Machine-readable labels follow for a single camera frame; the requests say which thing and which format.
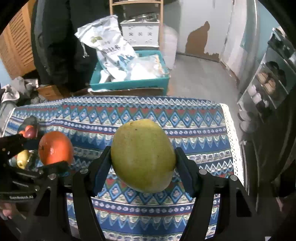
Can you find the teal plastic crate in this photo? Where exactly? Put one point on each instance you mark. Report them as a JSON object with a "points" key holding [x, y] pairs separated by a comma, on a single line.
{"points": [[112, 84]]}

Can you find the grey clothes pile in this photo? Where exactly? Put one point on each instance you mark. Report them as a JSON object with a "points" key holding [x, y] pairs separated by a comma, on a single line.
{"points": [[22, 92]]}

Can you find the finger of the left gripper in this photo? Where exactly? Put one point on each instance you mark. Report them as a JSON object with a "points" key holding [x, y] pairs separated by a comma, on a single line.
{"points": [[12, 145], [59, 168]]}

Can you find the green yellow mango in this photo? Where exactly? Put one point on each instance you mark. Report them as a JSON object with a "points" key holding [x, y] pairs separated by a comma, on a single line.
{"points": [[142, 156]]}

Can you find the clear plastic bag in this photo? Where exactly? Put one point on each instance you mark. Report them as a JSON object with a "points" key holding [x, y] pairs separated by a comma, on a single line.
{"points": [[145, 67]]}

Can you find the metal basin on box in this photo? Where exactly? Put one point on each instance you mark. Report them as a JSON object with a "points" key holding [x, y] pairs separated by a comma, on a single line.
{"points": [[148, 17]]}

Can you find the white printed rice bag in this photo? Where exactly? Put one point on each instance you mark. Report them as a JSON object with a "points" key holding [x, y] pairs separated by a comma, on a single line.
{"points": [[113, 51]]}

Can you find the large orange back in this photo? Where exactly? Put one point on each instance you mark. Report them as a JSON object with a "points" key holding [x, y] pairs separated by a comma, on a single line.
{"points": [[55, 147]]}

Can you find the black hanging coat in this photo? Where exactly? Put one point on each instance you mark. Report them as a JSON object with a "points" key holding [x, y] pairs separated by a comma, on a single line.
{"points": [[59, 57]]}

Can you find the shoe rack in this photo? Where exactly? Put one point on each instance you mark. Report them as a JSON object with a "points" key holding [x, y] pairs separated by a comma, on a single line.
{"points": [[271, 83]]}

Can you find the person left hand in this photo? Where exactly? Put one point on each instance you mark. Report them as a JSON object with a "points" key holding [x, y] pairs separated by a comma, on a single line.
{"points": [[9, 210]]}

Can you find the dark red apple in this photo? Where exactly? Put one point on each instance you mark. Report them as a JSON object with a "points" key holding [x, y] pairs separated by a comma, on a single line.
{"points": [[31, 132]]}

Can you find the yellow green apple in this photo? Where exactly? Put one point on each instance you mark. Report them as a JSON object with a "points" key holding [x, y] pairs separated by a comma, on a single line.
{"points": [[22, 159]]}

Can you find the white patterned storage box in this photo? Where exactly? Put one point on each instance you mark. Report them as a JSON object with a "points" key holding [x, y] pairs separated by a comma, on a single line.
{"points": [[141, 34]]}

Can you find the wooden shelf rack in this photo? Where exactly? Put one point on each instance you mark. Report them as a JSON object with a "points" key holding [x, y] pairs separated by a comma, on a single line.
{"points": [[159, 4]]}

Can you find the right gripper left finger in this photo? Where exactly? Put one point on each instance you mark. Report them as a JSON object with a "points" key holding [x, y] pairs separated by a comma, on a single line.
{"points": [[87, 183]]}

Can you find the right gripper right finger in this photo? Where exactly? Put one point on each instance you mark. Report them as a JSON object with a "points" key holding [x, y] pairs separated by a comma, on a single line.
{"points": [[199, 184]]}

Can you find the dark glass bowl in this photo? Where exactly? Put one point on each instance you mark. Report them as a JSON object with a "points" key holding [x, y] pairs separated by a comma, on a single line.
{"points": [[33, 153]]}

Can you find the large orange front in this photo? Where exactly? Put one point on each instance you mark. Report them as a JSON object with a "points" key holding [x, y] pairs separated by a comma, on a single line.
{"points": [[28, 127]]}

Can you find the wooden louvered cabinet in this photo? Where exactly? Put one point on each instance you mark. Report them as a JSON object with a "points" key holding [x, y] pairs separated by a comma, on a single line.
{"points": [[16, 47]]}

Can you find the large orange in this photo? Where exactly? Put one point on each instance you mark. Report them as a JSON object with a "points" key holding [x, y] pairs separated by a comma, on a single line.
{"points": [[28, 127], [55, 147]]}

